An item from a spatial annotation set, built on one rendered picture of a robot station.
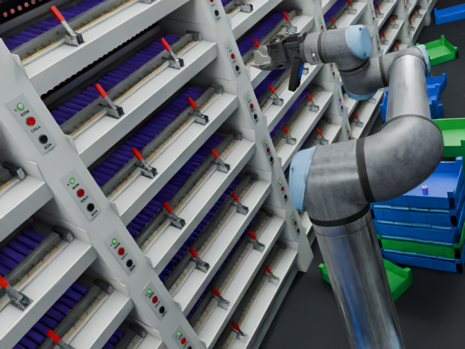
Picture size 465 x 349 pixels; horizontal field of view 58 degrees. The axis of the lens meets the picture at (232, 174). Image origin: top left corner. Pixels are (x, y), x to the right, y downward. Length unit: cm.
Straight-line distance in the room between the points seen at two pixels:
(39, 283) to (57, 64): 47
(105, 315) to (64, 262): 19
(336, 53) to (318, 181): 55
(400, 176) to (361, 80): 58
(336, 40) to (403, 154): 56
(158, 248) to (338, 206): 61
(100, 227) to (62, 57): 39
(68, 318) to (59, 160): 39
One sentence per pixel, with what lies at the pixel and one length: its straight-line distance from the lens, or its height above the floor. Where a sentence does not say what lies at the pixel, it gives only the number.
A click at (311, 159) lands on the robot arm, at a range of 75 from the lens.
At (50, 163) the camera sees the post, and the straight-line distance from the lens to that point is 96.
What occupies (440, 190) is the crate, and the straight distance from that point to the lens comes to 168.
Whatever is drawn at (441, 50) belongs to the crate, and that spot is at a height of 0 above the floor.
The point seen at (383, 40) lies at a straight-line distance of 302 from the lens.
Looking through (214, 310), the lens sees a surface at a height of 34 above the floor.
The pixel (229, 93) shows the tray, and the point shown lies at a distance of 143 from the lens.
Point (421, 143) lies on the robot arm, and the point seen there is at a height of 98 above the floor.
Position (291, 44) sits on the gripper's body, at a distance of 128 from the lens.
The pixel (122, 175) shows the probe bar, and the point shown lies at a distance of 114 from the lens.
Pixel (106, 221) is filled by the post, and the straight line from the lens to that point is 104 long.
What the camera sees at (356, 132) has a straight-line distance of 246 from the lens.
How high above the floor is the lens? 139
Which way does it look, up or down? 30 degrees down
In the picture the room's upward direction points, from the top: 24 degrees counter-clockwise
